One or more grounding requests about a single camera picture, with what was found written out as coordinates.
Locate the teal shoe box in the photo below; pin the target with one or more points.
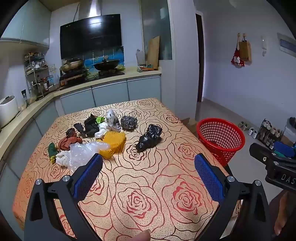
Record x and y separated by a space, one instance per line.
281 154

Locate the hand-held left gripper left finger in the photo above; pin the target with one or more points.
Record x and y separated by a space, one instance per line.
89 176

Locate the row of pale shoes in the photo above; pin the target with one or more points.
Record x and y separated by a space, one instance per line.
272 132

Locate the dark brown door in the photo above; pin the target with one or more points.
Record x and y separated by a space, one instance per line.
200 58

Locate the golden cooking pot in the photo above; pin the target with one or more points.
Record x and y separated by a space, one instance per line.
71 64

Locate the kitchen counter with cabinets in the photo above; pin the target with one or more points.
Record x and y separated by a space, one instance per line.
108 92

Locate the blue scenic backsplash picture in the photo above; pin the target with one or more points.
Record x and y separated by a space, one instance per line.
92 61

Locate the red-brown wrapper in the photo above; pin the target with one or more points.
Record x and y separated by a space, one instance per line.
69 141

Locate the silver foil wrapper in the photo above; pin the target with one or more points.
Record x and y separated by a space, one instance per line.
112 119

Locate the person's left hand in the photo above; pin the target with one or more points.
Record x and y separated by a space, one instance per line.
143 236

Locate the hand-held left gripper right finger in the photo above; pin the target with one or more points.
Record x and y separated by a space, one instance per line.
208 178

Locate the dark brown wrapper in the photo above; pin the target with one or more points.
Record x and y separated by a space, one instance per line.
91 127

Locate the black gas stove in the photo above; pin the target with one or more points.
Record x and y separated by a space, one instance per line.
111 73

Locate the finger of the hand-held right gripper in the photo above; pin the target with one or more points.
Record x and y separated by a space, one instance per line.
283 148
261 151

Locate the metal spice rack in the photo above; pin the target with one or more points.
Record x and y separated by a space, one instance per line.
34 76

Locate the red plastic mesh basket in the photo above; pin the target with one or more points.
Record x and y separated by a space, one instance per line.
231 150

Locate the clear plastic bag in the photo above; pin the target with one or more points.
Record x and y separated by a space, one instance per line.
84 153

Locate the beige shoe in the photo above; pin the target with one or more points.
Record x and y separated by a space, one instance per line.
241 124
245 126

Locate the yellow foam net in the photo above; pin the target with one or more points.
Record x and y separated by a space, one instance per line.
115 139
105 153

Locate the black range hood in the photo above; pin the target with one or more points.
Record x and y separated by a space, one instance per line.
90 34

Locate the black wok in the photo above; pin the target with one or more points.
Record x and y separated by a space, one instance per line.
106 64

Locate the dark shoe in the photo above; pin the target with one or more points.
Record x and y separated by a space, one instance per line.
292 121

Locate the black plastic bag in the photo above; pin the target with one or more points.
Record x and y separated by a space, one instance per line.
149 139

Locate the black shoe rack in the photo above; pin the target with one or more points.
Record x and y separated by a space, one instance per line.
262 132

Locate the brown shoe box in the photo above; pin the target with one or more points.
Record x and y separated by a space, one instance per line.
286 139

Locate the light green snack wrapper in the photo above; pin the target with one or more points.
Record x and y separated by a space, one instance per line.
100 119

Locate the orange kitchen utensil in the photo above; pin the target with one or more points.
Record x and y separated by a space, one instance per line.
148 67

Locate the white tissue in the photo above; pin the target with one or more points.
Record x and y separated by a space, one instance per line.
101 132
62 158

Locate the small black wrapper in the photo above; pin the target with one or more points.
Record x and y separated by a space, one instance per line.
79 128

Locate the portable cooker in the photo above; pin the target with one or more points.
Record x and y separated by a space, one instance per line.
71 78

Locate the red hanging bag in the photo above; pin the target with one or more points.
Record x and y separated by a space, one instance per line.
237 59

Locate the wooden cutting board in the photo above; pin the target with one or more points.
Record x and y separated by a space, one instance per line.
153 52

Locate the steel wool scrubber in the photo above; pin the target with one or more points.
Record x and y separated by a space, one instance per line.
129 122

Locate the person's right hand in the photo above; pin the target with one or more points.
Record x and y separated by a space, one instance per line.
281 222

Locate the white rice cooker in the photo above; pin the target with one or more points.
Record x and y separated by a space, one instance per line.
8 111

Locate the translucent plastic bottle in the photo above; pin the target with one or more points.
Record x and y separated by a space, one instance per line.
140 58

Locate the pale wall cabinets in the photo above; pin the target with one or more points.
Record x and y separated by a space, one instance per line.
23 25

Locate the frosted glass partition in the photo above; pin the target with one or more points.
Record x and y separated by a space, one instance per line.
157 23

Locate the green and yellow wrapper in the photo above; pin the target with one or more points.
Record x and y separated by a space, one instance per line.
52 150

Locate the table with rose tablecloth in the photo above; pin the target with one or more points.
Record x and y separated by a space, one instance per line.
138 176

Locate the white shoe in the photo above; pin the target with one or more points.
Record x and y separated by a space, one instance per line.
254 134
251 132

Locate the brown paper bag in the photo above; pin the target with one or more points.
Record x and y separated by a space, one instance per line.
244 51

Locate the white shoe box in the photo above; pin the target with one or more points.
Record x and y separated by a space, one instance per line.
291 131

